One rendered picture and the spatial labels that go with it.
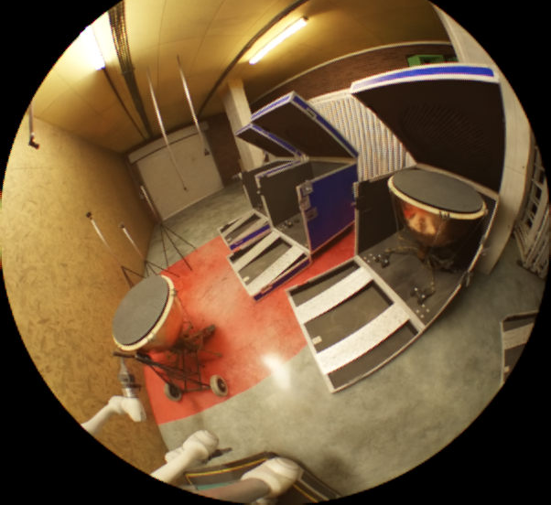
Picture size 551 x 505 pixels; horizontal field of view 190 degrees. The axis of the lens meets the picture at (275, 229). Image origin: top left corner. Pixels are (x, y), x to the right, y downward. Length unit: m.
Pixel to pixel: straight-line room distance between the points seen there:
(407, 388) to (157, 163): 7.84
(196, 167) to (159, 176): 1.54
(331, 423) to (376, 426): 0.33
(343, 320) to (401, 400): 0.90
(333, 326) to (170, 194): 6.72
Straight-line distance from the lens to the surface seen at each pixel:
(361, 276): 1.64
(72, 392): 1.71
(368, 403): 1.46
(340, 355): 1.41
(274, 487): 0.81
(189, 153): 7.11
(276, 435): 1.51
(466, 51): 2.14
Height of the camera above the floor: 1.42
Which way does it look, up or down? 31 degrees down
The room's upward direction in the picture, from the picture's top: 17 degrees counter-clockwise
